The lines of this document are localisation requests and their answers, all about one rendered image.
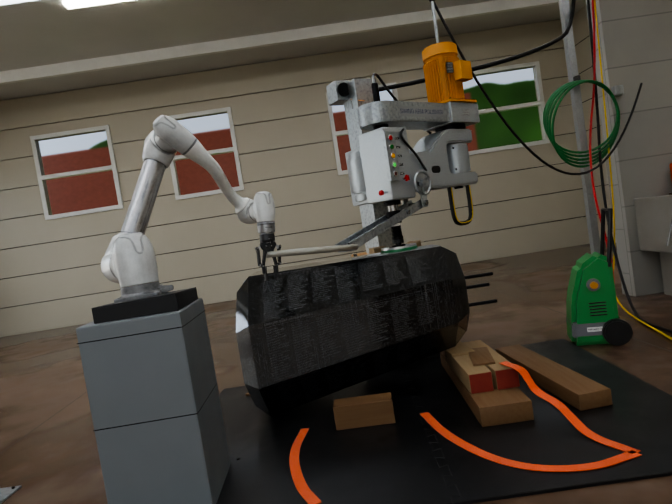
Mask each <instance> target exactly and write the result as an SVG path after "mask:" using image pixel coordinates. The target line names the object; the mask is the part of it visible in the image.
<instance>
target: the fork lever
mask: <svg viewBox="0 0 672 504"><path fill-rule="evenodd" d="M398 208H399V210H402V211H400V212H399V213H397V214H395V215H394V216H392V217H390V218H389V219H387V216H386V215H384V216H382V217H381V218H379V219H377V220H376V221H374V222H372V223H371V224H369V225H367V226H365V227H364V228H362V229H360V230H359V231H357V232H355V233H354V234H352V235H350V236H349V237H347V238H345V239H344V240H342V241H340V242H338V243H337V244H335V245H349V244H357V245H358V247H360V246H362V245H363V244H365V243H366V242H368V241H370V240H371V239H373V238H375V237H376V236H378V235H379V234H381V233H383V232H384V231H386V230H387V229H389V228H391V227H392V226H394V225H395V224H397V223H399V222H400V221H402V220H403V219H405V218H407V217H408V216H410V215H412V214H413V213H415V212H416V211H418V210H420V209H421V208H423V207H422V204H421V199H420V200H419V201H417V202H415V203H412V200H409V201H408V202H406V203H404V204H403V205H401V206H399V207H398Z"/></svg>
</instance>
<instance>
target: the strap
mask: <svg viewBox="0 0 672 504"><path fill-rule="evenodd" d="M499 364H501V365H504V366H507V367H510V368H512V369H514V370H516V371H518V372H519V373H520V374H521V375H522V377H523V379H524V380H525V382H526V383H527V385H528V386H529V388H530V390H531V391H532V392H533V393H534V394H536V395H537V396H539V397H540V398H542V399H544V400H546V401H548V402H549V403H551V404H552V405H554V406H555V407H556V408H557V409H558V410H559V411H561V413H562V414H563V415H564V416H565V417H566V418H567V419H568V420H569V421H570V422H571V423H572V424H573V426H574V427H575V428H576V429H577V430H578V431H580V432H581V433H582V434H584V435H585V436H587V437H589V438H590V439H592V440H594V441H597V442H599V443H601V444H604V445H606V446H609V447H612V448H615V449H618V450H620V451H623V452H625V453H622V454H619V455H616V456H613V457H610V458H607V459H604V460H601V461H597V462H592V463H586V464H577V465H539V464H530V463H523V462H518V461H514V460H510V459H506V458H503V457H500V456H497V455H494V454H491V453H489V452H486V451H484V450H482V449H480V448H478V447H476V446H474V445H472V444H470V443H468V442H466V441H464V440H462V439H461V438H459V437H457V436H456V435H454V434H453V433H451V432H450V431H448V430H447V429H446V428H444V427H443V426H442V425H441V424H440V423H439V422H438V421H437V420H436V419H435V418H434V417H433V416H432V415H431V414H430V413H429V412H425V413H420V415H421V416H422V417H423V418H424V419H425V420H426V421H427V422H428V423H429V424H430V425H431V426H432V427H433V428H434V429H435V430H436V431H437V432H438V433H440V434H441V435H442V436H444V437H445V438H447V439H448V440H450V441H451V442H453V443H454V444H456V445H458V446H460V447H462V448H463V449H465V450H467V451H469V452H471V453H473V454H475V455H478V456H480V457H482V458H485V459H487V460H490V461H493V462H496V463H499V464H502V465H506V466H510V467H514V468H519V469H525V470H532V471H544V472H576V471H587V470H595V469H600V468H605V467H609V466H613V465H616V464H619V463H622V462H624V461H627V460H630V459H633V458H636V457H639V456H642V454H639V453H638V452H640V451H641V450H638V449H635V448H632V447H629V446H626V445H623V444H621V443H618V442H615V441H612V440H609V439H607V438H604V437H602V436H600V435H598V434H596V433H594V432H593V431H591V430H590V429H588V428H587V427H586V426H585V425H584V424H583V423H582V422H581V421H580V420H579V419H578V418H577V417H576V416H575V415H574V414H573V413H572V412H571V411H570V410H569V408H568V407H567V406H566V405H565V404H563V403H562V402H561V401H559V400H558V399H556V398H554V397H552V396H550V395H548V394H547V393H545V392H544V391H542V390H541V389H540V388H539V387H538V386H537V385H536V384H535V383H534V381H533V379H532V378H531V376H530V374H529V373H528V371H527V370H526V369H525V368H523V367H521V366H519V365H517V364H514V363H510V362H507V361H505V362H501V363H499ZM308 430H309V428H304V429H301V430H300V431H299V433H298V435H297V437H296V439H295V440H294V442H293V444H292V447H291V450H290V456H289V465H290V471H291V475H292V479H293V482H294V484H295V487H296V489H297V490H298V492H299V494H300V495H301V496H302V497H303V498H304V499H305V501H306V502H307V503H308V504H318V503H320V502H322V501H321V500H320V499H319V498H318V497H317V496H316V495H315V494H314V493H313V492H312V491H311V490H310V488H309V487H308V485H307V484H306V482H305V479H304V477H303V474H302V471H301V467H300V462H299V453H300V447H301V444H302V442H303V440H304V438H305V436H306V434H307V432H308Z"/></svg>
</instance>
